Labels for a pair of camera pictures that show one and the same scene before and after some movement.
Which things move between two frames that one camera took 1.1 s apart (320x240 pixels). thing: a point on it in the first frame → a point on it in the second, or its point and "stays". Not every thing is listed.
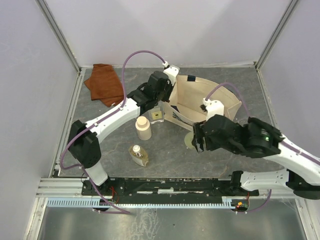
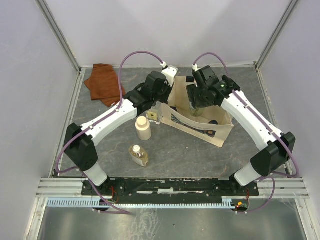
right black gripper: (198, 134) → (192, 90)
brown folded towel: (104, 85) stays
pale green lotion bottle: (188, 139) → (197, 112)
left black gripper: (169, 87) stays
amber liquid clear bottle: (139, 155) stays
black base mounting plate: (169, 188) stays
